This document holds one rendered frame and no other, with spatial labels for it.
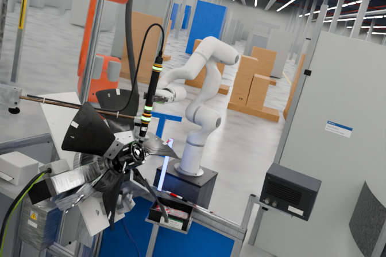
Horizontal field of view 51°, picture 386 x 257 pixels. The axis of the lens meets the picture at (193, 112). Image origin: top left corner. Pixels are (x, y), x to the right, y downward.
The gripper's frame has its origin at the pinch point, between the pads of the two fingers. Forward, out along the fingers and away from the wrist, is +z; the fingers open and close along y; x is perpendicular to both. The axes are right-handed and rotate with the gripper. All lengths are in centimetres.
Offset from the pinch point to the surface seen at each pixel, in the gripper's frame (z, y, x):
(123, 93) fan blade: -3.4, 17.0, -3.4
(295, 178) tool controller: -33, -71, -22
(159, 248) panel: -38, -9, -95
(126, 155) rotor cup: 14.9, -2.8, -25.8
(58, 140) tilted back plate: 23.5, 28.7, -28.1
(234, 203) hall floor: -251, 3, -142
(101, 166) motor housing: 16.2, 7.7, -34.7
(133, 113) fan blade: -1.7, 8.0, -11.1
